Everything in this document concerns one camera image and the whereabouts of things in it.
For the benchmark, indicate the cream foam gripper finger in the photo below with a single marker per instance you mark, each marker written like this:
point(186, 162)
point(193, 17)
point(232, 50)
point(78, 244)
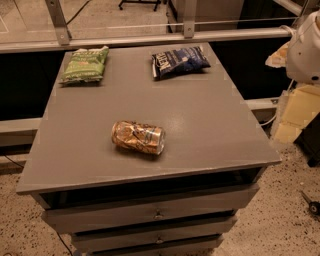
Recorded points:
point(302, 106)
point(279, 58)

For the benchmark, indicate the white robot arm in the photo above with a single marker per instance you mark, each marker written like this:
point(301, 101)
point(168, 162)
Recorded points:
point(301, 58)

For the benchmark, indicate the blue chip bag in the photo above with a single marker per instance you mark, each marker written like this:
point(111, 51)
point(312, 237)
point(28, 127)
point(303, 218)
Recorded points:
point(184, 60)

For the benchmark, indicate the top grey drawer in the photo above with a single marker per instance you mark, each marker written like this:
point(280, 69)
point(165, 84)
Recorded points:
point(109, 215)

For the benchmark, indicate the grey drawer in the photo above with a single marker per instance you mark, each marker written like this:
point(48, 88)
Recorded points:
point(153, 235)
point(109, 215)
point(168, 248)

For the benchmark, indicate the middle grey drawer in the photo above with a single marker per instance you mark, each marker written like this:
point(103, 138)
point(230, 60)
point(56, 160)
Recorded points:
point(153, 235)

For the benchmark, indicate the grey drawer cabinet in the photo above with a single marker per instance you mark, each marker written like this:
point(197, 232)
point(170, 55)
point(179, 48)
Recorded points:
point(140, 167)

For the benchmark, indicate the green chip bag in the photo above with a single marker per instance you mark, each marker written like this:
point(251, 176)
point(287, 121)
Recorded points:
point(85, 65)

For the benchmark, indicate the bottom grey drawer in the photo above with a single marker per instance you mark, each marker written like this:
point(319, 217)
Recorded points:
point(168, 248)

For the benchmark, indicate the metal railing frame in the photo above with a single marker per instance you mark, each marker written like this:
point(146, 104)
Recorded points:
point(55, 25)

